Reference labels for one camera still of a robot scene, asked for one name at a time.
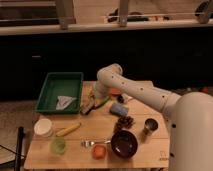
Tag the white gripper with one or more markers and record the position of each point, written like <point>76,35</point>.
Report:
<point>92,97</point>

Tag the wooden blackboard eraser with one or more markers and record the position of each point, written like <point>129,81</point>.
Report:
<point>85,110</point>

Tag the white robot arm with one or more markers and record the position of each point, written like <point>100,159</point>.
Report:
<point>191,115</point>

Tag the white paper cup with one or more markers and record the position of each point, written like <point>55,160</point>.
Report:
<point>43,127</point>

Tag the green plastic cup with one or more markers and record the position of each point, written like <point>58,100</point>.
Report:
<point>58,145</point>

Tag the metal cup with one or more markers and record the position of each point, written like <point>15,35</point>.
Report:
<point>150,126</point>

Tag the green chili pepper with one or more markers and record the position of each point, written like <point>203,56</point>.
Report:
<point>101,102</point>

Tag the orange bowl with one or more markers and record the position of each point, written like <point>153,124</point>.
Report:
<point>115,92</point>

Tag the blue sponge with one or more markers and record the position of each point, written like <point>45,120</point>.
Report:
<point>119,109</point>

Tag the grey folded cloth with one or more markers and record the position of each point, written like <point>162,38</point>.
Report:
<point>64,101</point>

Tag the green plastic tray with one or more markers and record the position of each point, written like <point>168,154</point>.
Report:
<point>57,87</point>

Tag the yellow banana toy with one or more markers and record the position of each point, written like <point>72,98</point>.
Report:
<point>68,130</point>

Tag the pine cone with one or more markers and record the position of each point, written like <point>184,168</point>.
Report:
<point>124,122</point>

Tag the silver fork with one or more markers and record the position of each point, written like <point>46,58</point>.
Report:
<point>88,143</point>

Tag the orange tomato toy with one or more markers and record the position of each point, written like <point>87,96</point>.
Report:
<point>99,152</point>

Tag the dark purple bowl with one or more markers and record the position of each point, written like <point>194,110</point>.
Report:
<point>124,144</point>

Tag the black chair frame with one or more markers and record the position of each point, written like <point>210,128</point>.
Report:
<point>18,152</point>

